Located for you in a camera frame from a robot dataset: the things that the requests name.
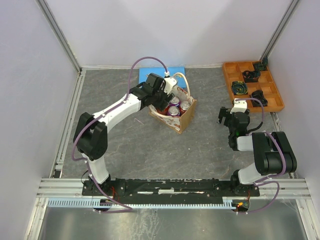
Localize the red soda can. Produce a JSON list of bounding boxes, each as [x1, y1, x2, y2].
[[158, 107, 169, 116], [179, 101, 191, 115]]

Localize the patterned canvas tote bag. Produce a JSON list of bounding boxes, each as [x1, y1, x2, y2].
[[149, 72, 197, 134]]

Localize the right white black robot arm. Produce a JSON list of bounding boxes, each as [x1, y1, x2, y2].
[[215, 106, 297, 197]]

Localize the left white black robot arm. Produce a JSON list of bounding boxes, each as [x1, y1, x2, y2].
[[73, 73, 178, 195]]

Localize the purple soda can rear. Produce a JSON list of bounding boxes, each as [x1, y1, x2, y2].
[[169, 96, 181, 107]]

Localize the purple soda can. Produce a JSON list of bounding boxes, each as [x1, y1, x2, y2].
[[167, 106, 181, 117], [169, 96, 181, 107]]

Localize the purple soda can front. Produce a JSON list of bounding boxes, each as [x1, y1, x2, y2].
[[167, 106, 181, 117]]

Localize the blue printed folded cloth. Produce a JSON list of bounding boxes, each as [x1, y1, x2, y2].
[[138, 66, 187, 89]]

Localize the rolled dark sock left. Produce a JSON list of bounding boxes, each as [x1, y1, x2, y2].
[[231, 81, 248, 96]]

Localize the rolled dark sock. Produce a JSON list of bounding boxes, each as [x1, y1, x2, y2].
[[250, 89, 268, 107], [252, 56, 269, 72], [231, 81, 248, 96], [242, 70, 261, 83]]

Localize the rolled dark sock bottom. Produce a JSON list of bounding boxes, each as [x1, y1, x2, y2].
[[250, 89, 268, 107]]

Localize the orange compartment tray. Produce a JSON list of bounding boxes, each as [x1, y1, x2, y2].
[[222, 61, 285, 112]]

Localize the rolled dark sock middle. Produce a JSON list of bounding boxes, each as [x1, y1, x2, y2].
[[242, 70, 261, 83]]

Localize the rolled dark sock top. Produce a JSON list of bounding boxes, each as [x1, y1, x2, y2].
[[252, 56, 269, 72]]

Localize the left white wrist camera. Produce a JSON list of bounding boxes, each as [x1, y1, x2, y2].
[[163, 71, 178, 95]]

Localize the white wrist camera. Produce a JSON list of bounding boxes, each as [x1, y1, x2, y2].
[[230, 98, 248, 114], [163, 71, 178, 95]]

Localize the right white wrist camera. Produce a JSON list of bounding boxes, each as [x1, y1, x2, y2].
[[230, 98, 248, 114]]

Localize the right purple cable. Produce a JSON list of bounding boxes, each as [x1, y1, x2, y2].
[[234, 97, 287, 216]]

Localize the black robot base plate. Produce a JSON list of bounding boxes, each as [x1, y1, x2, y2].
[[81, 177, 261, 204]]

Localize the aluminium frame rail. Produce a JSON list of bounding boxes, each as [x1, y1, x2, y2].
[[36, 178, 311, 200]]

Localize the blue slotted cable duct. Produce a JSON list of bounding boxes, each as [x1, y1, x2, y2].
[[47, 197, 236, 210]]

